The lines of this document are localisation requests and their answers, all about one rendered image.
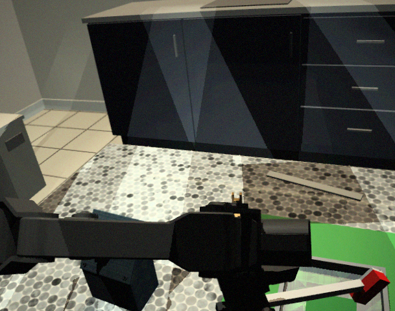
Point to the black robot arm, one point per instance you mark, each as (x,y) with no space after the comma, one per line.
(213,242)

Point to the white flat bar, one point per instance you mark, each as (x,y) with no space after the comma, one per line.
(315,185)

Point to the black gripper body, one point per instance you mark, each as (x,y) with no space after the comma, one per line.
(245,293)

